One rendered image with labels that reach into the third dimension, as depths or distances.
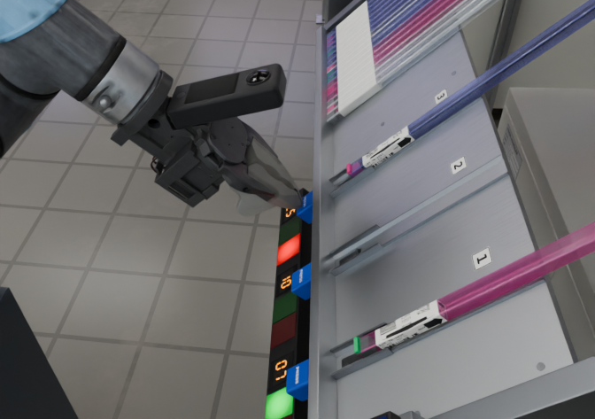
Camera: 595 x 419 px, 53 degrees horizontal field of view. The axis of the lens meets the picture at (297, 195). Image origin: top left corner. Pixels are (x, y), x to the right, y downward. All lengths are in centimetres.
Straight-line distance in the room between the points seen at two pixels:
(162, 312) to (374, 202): 95
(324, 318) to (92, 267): 114
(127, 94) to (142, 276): 102
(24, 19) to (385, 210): 36
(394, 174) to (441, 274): 15
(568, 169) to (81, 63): 66
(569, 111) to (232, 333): 85
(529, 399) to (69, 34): 46
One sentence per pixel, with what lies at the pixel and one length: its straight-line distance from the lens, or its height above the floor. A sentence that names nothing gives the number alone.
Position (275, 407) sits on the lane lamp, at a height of 65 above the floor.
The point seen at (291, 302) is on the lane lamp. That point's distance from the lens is 63.
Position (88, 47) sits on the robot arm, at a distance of 57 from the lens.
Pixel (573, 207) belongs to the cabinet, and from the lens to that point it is 87.
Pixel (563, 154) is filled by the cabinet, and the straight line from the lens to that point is 96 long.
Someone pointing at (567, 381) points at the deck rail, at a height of 86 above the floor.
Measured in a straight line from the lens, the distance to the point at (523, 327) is 43.
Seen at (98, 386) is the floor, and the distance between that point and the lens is 141.
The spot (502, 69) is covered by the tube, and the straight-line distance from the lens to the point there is 59.
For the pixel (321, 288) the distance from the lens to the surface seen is 56.
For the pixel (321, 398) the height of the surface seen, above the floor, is 73.
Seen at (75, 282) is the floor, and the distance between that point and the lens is 160.
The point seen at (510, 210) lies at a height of 85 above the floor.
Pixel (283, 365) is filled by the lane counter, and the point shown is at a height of 66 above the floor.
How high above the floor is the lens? 117
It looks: 43 degrees down
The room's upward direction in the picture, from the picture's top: straight up
